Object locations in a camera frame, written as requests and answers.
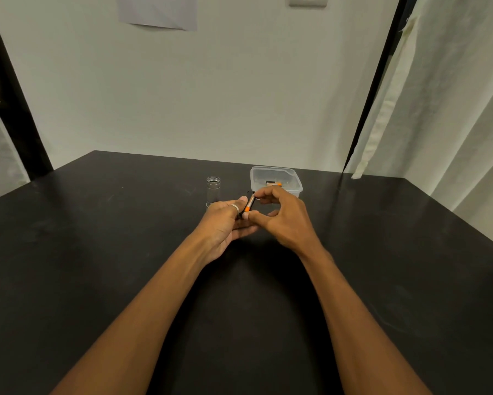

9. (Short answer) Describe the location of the person's right hand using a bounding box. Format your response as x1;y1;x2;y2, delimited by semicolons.
242;186;325;260

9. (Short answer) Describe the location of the person's left hand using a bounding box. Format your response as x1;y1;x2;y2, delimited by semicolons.
193;196;259;264

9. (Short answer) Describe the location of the person's right forearm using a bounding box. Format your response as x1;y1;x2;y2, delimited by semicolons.
299;244;433;395

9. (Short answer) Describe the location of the person's left forearm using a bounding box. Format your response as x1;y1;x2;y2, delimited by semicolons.
51;236;215;395

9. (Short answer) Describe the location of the clear cylindrical flashlight part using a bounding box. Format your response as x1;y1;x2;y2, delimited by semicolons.
206;176;222;208

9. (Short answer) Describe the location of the clear plastic container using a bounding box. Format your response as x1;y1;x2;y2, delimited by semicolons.
250;166;303;199

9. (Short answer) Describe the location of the white curtain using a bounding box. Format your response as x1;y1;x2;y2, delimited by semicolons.
344;0;493;252

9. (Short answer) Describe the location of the black frame post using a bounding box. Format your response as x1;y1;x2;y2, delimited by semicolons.
0;0;54;182

